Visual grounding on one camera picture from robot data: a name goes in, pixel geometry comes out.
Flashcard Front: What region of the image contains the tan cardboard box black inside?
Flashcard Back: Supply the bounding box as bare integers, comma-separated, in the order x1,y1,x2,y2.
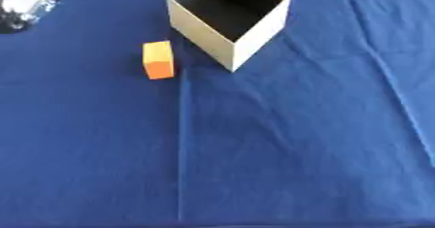
164,0,292,74

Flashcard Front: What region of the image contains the orange rectangular block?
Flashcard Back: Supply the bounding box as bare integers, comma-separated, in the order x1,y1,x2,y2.
141,40,177,81

